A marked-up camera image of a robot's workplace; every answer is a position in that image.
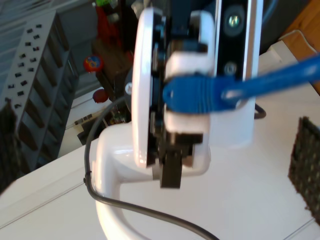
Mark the grey drawer cabinet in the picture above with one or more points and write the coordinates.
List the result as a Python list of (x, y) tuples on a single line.
[(32, 62)]

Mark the red plastic bottle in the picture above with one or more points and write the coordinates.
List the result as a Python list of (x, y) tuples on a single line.
[(102, 25)]

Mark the red ball with logo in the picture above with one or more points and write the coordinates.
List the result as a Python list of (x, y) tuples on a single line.
[(93, 63)]

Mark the plain red round knob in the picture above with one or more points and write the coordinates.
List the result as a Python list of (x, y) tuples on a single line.
[(100, 96)]

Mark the white camera bar with bracket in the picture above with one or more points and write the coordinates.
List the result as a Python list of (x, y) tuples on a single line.
[(235, 37)]

